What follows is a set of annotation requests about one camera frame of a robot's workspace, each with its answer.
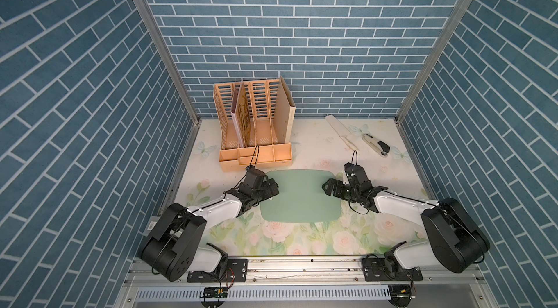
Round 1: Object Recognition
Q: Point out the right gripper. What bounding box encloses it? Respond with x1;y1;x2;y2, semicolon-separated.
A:
320;177;358;203

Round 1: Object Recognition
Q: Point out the green cutting board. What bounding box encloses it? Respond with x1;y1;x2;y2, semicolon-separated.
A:
260;169;341;223

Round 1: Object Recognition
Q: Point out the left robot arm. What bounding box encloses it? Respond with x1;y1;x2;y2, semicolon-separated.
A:
139;169;279;282

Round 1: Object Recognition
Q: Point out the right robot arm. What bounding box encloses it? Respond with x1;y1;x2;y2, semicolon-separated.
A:
322;179;491;278

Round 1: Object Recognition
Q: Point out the left circuit board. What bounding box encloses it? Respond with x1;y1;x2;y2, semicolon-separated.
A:
200;287;228;308

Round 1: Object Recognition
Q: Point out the circuit board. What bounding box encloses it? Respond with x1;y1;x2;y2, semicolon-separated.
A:
388;285;414;308
200;287;228;308

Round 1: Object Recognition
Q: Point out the right circuit board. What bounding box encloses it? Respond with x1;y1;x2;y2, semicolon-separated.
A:
388;285;414;308

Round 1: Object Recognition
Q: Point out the white black stapler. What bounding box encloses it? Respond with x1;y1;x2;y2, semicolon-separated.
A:
362;134;391;156

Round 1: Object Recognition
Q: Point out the peach desk file organizer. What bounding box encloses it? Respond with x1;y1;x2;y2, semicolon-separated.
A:
213;77;296;172

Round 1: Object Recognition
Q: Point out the brown book in organizer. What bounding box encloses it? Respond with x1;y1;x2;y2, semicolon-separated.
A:
230;81;251;148

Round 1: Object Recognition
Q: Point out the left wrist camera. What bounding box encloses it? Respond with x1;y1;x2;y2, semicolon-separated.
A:
244;165;266;189

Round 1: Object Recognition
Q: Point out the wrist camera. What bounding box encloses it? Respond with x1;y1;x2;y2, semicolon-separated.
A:
244;165;266;189
344;163;369;185

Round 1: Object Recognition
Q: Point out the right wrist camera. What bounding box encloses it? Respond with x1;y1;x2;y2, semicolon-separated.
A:
344;163;369;185

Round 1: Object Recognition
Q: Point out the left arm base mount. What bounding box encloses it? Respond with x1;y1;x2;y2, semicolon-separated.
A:
187;258;248;283

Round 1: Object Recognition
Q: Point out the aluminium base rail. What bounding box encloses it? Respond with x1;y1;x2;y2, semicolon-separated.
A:
115;255;497;307

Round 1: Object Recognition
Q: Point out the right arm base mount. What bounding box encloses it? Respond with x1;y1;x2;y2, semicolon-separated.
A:
361;256;424;283

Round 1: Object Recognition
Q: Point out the white vented cable tray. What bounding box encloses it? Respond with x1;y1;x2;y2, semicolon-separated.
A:
135;285;391;303

